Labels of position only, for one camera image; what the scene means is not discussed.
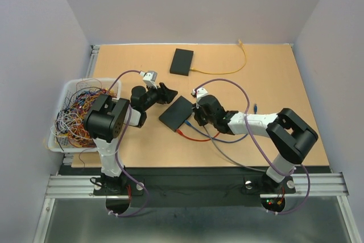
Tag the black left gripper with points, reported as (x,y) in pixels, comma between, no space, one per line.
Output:
(165,95)

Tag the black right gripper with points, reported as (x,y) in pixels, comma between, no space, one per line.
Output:
(197,110)

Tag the black network switch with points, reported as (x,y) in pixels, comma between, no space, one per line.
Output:
(175,115)
(181,62)

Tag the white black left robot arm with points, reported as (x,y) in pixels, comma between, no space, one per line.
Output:
(105,122)

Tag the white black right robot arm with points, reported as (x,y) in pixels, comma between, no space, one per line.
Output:
(291,135)

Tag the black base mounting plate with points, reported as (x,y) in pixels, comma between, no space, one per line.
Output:
(144,187)

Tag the white plastic basket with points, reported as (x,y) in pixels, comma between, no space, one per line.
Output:
(67,133)

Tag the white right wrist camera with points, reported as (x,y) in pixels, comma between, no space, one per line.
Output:
(199,93)

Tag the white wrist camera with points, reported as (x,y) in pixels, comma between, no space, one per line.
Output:
(149,78)
(199,93)

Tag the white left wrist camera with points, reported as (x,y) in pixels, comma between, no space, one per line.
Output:
(149,78)

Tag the aluminium frame rail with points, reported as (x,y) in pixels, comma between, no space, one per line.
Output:
(79,187)

